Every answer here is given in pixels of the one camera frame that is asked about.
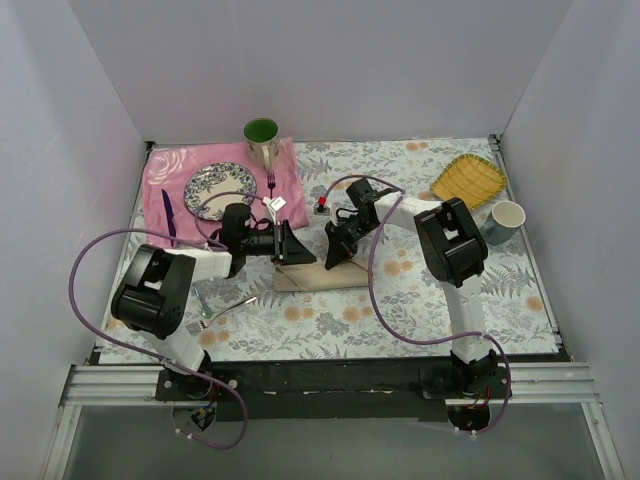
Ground beige cloth napkin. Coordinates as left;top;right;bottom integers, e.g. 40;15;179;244
274;259;368;292

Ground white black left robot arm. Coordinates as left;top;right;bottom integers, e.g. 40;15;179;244
111;203;316;400

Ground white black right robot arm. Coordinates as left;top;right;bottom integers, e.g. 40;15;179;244
316;176;497;398

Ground green inside ceramic mug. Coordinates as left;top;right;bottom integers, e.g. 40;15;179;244
243;118;283;172

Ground pink cloth placemat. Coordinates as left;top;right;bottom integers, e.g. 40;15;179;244
142;138;309;241

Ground purple fork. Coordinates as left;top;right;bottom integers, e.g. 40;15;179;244
267;170;276;198

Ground floral ceramic plate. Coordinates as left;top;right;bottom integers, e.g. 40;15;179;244
183;162;257;221

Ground iridescent spoon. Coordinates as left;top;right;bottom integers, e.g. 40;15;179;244
192;286;213;318

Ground purple knife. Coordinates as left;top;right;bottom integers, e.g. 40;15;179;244
161;189;176;237

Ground silver fork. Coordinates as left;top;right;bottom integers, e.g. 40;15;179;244
187;295;258;335

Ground yellow woven bamboo tray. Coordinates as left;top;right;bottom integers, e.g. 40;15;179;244
431;153;507;211

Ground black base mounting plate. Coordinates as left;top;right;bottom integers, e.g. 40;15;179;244
155;357;510;421

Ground grey white mug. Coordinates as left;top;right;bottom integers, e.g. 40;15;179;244
479;200;526;246

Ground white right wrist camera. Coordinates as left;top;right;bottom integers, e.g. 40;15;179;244
325;202;342;226

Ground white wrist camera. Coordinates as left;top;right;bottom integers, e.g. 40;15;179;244
325;202;342;226
262;196;287;223

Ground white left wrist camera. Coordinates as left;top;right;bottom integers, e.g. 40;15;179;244
262;196;287;223

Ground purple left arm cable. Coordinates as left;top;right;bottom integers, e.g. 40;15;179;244
68;192;271;450

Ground aluminium frame rail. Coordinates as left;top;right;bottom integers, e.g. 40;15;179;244
41;358;624;479

